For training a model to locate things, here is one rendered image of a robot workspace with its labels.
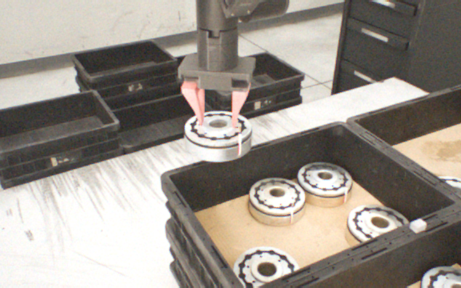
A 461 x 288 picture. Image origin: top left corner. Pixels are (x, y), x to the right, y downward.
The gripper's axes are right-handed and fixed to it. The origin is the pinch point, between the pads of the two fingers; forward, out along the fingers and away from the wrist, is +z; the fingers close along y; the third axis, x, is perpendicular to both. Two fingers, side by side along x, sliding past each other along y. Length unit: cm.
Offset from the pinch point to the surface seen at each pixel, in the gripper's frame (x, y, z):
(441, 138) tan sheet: -38, -45, 21
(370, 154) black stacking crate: -16.0, -26.2, 13.5
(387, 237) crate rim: 8.0, -25.6, 12.4
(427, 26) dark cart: -143, -64, 27
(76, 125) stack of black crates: -85, 70, 53
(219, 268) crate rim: 17.4, -3.1, 12.7
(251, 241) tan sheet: 1.6, -6.0, 22.2
